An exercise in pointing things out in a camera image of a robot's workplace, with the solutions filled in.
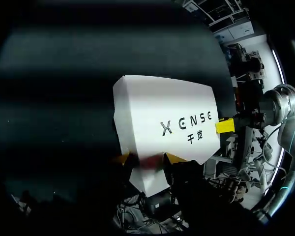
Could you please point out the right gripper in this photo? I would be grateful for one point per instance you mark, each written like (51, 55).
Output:
(248, 119)

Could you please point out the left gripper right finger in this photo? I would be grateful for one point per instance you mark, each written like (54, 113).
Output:
(177, 167)

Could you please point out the white printed cardboard box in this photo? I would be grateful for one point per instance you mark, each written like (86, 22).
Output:
(162, 105)

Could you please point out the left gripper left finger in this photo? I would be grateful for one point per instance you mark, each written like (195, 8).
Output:
(124, 159)

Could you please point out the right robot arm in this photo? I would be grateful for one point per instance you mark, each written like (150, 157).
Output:
(285, 108)

